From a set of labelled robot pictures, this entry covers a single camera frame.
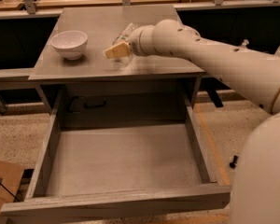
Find grey metal rail shelf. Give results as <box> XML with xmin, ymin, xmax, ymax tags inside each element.
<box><xmin>0</xmin><ymin>0</ymin><xmax>280</xmax><ymax>90</ymax></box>

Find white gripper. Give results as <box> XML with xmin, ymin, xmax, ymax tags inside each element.
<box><xmin>104</xmin><ymin>25</ymin><xmax>155</xmax><ymax>59</ymax></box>

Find clear hand sanitizer bottle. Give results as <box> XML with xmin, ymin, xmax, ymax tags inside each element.
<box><xmin>239</xmin><ymin>39</ymin><xmax>249</xmax><ymax>49</ymax></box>

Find black drawer handle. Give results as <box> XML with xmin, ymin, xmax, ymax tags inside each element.
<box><xmin>66</xmin><ymin>96</ymin><xmax>106</xmax><ymax>113</ymax></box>

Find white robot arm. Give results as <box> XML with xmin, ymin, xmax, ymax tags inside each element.
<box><xmin>105</xmin><ymin>20</ymin><xmax>280</xmax><ymax>224</ymax></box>

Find grey cabinet with flat top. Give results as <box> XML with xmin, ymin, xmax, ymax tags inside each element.
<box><xmin>28</xmin><ymin>5</ymin><xmax>207</xmax><ymax>133</ymax></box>

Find open grey top drawer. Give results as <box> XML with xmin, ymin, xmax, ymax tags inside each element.
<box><xmin>1</xmin><ymin>105</ymin><xmax>230</xmax><ymax>224</ymax></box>

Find white ceramic bowl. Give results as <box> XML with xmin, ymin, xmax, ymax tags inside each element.
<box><xmin>50</xmin><ymin>31</ymin><xmax>88</xmax><ymax>60</ymax></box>

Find clear plastic water bottle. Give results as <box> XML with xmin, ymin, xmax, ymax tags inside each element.
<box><xmin>112</xmin><ymin>23</ymin><xmax>139</xmax><ymax>46</ymax></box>

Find brown cardboard box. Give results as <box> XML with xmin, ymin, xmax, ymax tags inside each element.
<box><xmin>0</xmin><ymin>161</ymin><xmax>24</xmax><ymax>224</ymax></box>

